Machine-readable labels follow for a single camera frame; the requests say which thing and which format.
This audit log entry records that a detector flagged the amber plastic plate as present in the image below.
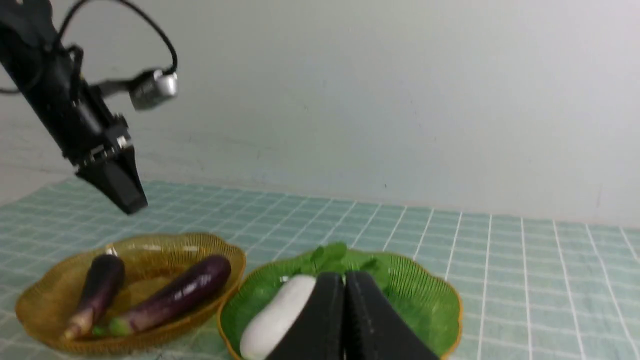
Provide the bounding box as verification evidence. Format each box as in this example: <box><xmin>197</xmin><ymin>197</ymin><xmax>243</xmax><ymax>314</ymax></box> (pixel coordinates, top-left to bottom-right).
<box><xmin>14</xmin><ymin>232</ymin><xmax>247</xmax><ymax>356</ymax></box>

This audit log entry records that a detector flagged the green checkered tablecloth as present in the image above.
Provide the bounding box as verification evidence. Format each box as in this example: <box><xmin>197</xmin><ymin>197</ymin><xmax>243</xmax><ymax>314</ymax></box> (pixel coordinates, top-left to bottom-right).
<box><xmin>0</xmin><ymin>180</ymin><xmax>640</xmax><ymax>360</ymax></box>

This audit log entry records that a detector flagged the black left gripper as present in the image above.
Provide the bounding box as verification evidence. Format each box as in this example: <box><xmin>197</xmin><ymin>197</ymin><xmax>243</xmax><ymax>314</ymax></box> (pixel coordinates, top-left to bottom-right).
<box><xmin>20</xmin><ymin>55</ymin><xmax>147</xmax><ymax>215</ymax></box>

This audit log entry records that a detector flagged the green plastic plate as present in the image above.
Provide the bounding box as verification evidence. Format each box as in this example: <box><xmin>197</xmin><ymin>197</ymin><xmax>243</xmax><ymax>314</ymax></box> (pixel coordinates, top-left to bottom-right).
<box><xmin>217</xmin><ymin>249</ymin><xmax>464</xmax><ymax>360</ymax></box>

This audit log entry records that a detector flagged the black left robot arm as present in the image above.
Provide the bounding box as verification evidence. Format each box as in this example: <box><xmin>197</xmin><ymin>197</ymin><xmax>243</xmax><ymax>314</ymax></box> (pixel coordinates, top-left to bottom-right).
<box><xmin>1</xmin><ymin>0</ymin><xmax>246</xmax><ymax>356</ymax></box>

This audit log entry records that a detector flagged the black camera cable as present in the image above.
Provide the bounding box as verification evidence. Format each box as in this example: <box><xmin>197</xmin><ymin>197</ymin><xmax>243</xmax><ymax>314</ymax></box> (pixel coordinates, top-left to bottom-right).
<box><xmin>0</xmin><ymin>0</ymin><xmax>179</xmax><ymax>96</ymax></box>

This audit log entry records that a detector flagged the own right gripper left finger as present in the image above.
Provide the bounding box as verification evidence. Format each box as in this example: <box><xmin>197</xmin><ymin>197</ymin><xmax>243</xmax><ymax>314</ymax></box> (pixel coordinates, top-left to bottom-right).
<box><xmin>267</xmin><ymin>272</ymin><xmax>345</xmax><ymax>360</ymax></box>

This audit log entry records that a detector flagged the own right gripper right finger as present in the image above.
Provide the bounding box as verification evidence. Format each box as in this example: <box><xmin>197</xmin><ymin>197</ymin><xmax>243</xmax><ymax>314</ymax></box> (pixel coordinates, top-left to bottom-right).
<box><xmin>343</xmin><ymin>271</ymin><xmax>439</xmax><ymax>360</ymax></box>

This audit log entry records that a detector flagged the purple eggplant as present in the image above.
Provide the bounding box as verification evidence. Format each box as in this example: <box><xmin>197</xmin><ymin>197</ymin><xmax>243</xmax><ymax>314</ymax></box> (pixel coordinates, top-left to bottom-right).
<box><xmin>62</xmin><ymin>253</ymin><xmax>125</xmax><ymax>341</ymax></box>
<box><xmin>92</xmin><ymin>254</ymin><xmax>232</xmax><ymax>337</ymax></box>

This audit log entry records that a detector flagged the white radish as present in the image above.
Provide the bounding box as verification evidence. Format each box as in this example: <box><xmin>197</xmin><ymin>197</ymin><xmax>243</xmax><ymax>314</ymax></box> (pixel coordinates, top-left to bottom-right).
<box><xmin>239</xmin><ymin>243</ymin><xmax>347</xmax><ymax>360</ymax></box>

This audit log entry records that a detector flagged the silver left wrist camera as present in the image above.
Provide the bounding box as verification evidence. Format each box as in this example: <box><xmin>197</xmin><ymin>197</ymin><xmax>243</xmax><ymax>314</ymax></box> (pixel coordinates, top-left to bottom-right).
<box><xmin>93</xmin><ymin>68</ymin><xmax>178</xmax><ymax>112</ymax></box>

